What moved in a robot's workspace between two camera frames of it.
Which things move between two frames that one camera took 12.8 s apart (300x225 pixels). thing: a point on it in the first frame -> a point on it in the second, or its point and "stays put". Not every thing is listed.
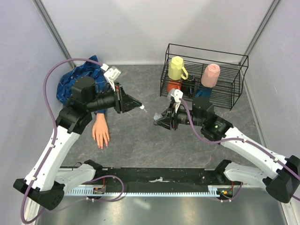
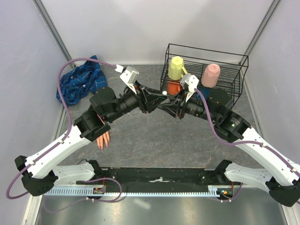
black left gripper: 130,102 -> 145,95
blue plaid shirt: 89,69 stays put
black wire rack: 203,72 stays put
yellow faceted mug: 175,71 stays put
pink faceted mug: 210,75 stays put
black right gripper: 169,120 -> 175,106
